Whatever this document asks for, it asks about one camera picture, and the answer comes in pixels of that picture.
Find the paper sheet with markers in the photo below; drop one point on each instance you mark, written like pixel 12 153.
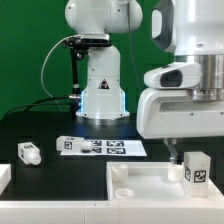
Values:
pixel 110 148

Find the black camera on stand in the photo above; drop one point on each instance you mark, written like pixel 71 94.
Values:
pixel 94 101

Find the white square tabletop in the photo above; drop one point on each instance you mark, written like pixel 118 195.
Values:
pixel 144 180

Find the white U-shaped fence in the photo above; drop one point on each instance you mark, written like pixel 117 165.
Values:
pixel 196 210

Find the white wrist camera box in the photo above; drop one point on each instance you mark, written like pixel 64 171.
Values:
pixel 177 75

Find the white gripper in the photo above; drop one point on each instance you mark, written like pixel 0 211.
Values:
pixel 167 114

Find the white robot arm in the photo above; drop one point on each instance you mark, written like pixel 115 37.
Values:
pixel 193 30

